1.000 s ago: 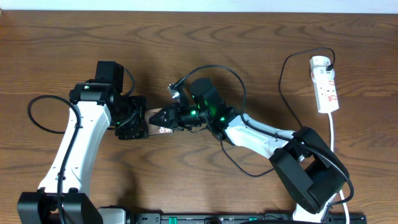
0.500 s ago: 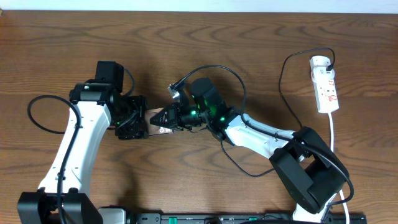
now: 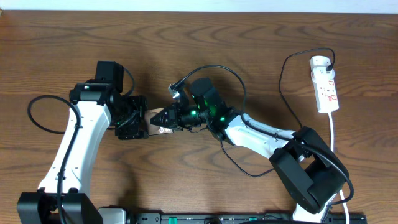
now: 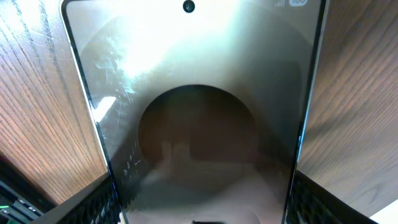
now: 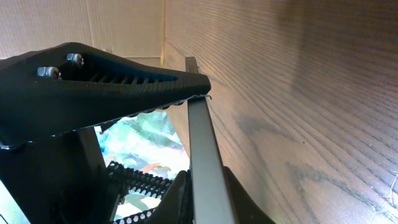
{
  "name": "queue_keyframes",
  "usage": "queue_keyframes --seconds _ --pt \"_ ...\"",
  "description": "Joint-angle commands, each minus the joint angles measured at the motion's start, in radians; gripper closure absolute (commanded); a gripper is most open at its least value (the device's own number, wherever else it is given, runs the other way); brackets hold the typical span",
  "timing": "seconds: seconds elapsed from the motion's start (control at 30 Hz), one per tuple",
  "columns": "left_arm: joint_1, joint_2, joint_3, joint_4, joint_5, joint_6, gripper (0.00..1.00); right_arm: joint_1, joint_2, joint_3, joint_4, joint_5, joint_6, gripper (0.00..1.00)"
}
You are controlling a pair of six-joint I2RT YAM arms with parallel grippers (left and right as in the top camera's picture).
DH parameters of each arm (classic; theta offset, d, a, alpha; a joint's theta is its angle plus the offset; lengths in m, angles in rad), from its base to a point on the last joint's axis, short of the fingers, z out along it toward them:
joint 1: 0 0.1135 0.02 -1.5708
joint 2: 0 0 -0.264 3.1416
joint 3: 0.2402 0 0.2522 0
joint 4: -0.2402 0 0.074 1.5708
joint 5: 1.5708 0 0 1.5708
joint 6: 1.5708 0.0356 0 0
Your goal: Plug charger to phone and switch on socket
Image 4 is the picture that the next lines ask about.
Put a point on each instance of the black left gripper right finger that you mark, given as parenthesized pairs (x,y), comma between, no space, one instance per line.
(309,203)

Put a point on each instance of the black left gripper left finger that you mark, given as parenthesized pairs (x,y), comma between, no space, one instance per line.
(97,203)

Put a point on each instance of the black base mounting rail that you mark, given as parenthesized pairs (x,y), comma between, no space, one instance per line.
(21,202)

